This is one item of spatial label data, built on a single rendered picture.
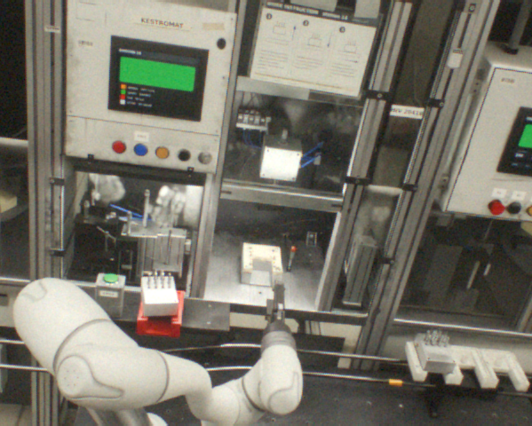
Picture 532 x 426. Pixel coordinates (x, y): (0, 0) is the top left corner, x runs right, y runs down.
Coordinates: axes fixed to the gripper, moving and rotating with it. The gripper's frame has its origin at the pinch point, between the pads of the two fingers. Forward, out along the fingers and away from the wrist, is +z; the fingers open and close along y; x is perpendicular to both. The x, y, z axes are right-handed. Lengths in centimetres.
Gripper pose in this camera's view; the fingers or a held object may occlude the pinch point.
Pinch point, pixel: (273, 293)
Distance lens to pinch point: 191.3
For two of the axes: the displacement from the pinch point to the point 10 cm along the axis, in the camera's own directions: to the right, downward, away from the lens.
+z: -0.4, -5.1, 8.6
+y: 1.6, -8.5, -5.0
